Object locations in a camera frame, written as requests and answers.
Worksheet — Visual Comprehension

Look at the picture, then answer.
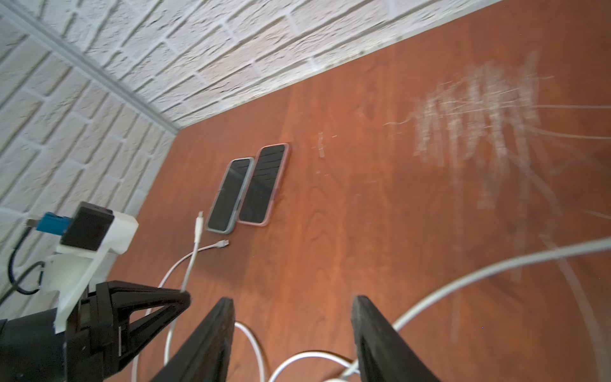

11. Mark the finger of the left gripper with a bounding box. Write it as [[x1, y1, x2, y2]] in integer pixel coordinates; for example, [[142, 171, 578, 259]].
[[90, 281, 191, 372]]

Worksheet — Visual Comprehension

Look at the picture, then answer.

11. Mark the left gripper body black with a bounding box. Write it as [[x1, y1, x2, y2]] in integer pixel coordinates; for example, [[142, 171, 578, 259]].
[[1, 309, 95, 381]]

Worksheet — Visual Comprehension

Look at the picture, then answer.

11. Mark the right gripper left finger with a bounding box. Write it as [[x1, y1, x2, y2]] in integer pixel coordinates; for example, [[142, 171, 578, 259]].
[[153, 298, 235, 382]]

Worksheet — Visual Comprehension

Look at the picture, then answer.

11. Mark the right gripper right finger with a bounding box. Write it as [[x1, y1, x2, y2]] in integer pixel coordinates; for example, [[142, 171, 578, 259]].
[[351, 295, 439, 382]]

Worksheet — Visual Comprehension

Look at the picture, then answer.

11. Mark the white USB charging cable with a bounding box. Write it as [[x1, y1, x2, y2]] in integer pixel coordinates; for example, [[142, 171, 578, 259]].
[[130, 211, 267, 382]]

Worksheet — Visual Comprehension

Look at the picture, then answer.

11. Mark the phone with green case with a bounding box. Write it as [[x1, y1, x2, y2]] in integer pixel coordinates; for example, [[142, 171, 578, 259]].
[[205, 157, 255, 235]]

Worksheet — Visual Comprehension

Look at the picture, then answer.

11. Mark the phone with pink case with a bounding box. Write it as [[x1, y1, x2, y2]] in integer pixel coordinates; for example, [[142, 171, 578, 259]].
[[237, 143, 290, 227]]

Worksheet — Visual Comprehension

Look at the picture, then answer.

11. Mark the white lightning charging cable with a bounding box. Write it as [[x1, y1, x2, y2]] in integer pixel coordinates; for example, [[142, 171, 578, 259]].
[[266, 236, 611, 382]]

